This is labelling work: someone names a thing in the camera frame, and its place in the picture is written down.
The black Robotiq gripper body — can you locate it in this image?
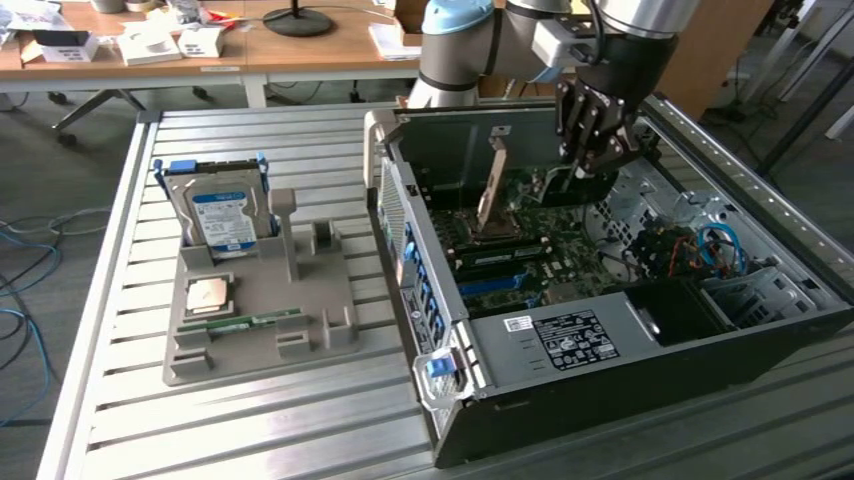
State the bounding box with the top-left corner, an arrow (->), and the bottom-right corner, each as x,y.
574,29 -> 682,113

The Nvidia graphics card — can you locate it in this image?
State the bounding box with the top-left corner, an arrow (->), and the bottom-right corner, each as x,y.
473,134 -> 626,235

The wooden cabinet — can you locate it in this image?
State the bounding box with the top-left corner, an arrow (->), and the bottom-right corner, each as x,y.
666,0 -> 779,121

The green motherboard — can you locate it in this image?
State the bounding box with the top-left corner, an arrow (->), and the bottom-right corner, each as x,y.
425,183 -> 630,319

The white paper stack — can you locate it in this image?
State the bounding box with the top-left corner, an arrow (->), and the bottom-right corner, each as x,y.
367,22 -> 424,62

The grey chipset heatsink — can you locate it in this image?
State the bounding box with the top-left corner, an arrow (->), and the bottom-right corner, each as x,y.
548,285 -> 592,305

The brown cardboard box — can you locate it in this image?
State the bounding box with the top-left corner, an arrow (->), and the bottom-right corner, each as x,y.
392,0 -> 429,34

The blue expansion slot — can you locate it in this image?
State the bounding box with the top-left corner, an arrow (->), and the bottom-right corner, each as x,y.
457,276 -> 527,297

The black fan shroud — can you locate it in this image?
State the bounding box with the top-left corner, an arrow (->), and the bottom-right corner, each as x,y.
623,278 -> 739,349

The metal disk bay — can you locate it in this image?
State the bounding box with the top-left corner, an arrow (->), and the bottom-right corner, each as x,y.
699,266 -> 823,327

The grey power supply unit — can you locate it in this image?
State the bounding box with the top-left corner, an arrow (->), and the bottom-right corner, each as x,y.
464,292 -> 663,387

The black lamp base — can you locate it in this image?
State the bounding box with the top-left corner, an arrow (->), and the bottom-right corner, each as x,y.
260,0 -> 336,38

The blue case latch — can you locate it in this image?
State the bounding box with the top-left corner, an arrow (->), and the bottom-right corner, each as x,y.
424,351 -> 463,380

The black open PC case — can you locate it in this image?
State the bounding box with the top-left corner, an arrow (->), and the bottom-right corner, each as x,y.
363,91 -> 854,470

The hard disk with blue carrier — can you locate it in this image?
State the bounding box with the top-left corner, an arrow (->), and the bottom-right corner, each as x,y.
151,153 -> 279,262

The small white labelled box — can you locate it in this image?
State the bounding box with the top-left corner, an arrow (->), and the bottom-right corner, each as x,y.
176,25 -> 227,59

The grey parts rack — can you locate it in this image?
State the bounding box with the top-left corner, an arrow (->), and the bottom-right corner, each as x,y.
161,188 -> 365,389

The white box with tape roll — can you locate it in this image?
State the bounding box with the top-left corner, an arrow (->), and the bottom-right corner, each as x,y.
116,29 -> 184,67

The silver CPU chip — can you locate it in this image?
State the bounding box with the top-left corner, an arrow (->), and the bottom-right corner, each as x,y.
183,278 -> 237,317

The green RAM stick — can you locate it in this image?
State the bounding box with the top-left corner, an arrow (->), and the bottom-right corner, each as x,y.
175,309 -> 304,336

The wooden desk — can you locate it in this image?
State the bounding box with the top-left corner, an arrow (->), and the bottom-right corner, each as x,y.
0,0 -> 612,146

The white box with black lid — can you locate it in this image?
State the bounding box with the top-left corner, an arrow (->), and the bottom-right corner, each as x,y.
30,28 -> 101,64

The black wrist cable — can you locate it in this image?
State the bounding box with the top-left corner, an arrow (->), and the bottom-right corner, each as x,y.
584,0 -> 610,67

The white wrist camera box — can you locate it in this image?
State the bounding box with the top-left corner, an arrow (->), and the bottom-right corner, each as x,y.
530,19 -> 596,69

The black wire bundle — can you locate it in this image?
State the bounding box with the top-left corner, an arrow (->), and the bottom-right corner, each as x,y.
624,225 -> 696,280

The red orange wire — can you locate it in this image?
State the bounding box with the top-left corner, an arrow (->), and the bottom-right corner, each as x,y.
671,236 -> 703,278

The blue data wire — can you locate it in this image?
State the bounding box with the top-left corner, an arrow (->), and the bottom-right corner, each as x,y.
695,223 -> 751,279

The grey floor cable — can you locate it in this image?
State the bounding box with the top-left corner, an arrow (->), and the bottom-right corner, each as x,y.
0,206 -> 112,237

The blue floor cable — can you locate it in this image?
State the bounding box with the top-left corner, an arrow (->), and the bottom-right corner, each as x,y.
0,219 -> 62,427

